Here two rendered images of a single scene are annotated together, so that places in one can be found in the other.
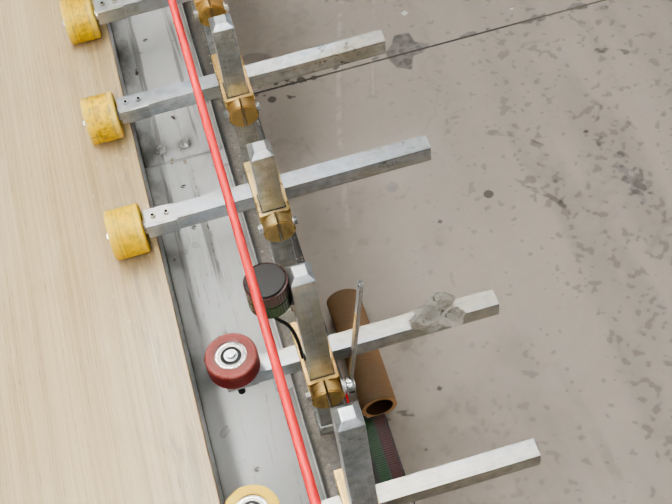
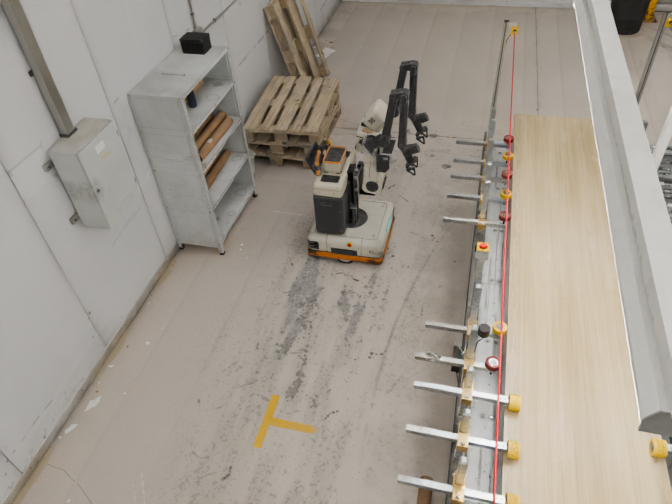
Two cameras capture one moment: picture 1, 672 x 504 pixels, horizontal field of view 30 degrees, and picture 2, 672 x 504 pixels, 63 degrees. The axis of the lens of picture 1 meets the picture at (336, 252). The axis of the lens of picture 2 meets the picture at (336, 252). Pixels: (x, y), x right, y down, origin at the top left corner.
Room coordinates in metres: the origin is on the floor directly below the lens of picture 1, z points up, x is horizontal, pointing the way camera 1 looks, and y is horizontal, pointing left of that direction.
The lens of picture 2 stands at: (2.84, 0.17, 3.39)
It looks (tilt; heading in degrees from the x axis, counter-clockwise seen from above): 43 degrees down; 205
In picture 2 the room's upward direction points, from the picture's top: 4 degrees counter-clockwise
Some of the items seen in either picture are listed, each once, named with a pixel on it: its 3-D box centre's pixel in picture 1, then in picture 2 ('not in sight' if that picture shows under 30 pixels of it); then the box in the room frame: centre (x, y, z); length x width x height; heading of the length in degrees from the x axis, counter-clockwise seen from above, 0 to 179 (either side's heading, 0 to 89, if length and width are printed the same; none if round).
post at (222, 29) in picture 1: (243, 120); (462, 437); (1.45, 0.12, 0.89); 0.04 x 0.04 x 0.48; 8
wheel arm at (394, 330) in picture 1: (361, 340); (454, 362); (1.01, -0.02, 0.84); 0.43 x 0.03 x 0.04; 98
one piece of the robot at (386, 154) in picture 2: not in sight; (384, 151); (-0.63, -0.96, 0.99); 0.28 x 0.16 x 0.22; 8
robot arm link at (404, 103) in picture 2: not in sight; (403, 120); (-0.44, -0.76, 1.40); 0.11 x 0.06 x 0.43; 7
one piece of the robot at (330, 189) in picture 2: not in sight; (339, 188); (-0.58, -1.34, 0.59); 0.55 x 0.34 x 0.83; 8
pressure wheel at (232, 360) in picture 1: (236, 372); (492, 367); (0.98, 0.18, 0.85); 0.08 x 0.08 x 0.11
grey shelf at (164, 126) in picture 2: not in sight; (202, 153); (-0.46, -2.57, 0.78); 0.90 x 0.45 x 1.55; 8
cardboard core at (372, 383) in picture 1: (360, 351); (423, 503); (1.47, -0.02, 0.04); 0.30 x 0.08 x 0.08; 8
